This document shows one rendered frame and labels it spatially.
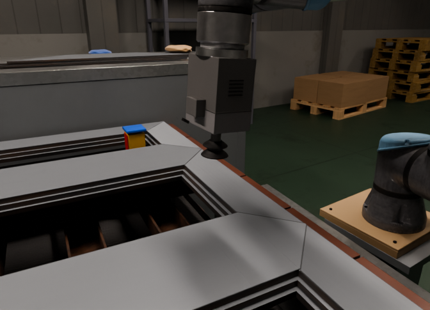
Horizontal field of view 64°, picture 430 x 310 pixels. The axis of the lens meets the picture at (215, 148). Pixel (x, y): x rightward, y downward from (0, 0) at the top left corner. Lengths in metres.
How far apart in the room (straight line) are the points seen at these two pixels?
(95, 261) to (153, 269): 0.09
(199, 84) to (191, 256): 0.26
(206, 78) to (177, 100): 0.84
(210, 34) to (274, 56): 4.83
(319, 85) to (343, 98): 0.39
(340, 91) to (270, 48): 1.20
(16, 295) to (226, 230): 0.32
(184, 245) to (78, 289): 0.17
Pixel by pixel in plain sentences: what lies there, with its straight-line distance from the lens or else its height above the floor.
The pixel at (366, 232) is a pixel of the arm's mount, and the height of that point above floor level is 0.70.
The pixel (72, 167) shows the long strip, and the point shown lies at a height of 0.85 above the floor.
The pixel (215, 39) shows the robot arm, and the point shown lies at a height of 1.17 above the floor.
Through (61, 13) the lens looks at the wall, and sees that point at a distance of 4.01.
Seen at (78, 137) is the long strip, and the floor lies 0.85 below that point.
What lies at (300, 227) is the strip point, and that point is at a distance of 0.64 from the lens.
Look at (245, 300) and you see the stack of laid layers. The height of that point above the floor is 0.84.
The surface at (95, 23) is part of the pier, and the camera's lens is 3.92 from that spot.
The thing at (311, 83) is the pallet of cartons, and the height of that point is 0.42.
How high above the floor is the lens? 1.18
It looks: 20 degrees down
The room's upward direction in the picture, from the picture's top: straight up
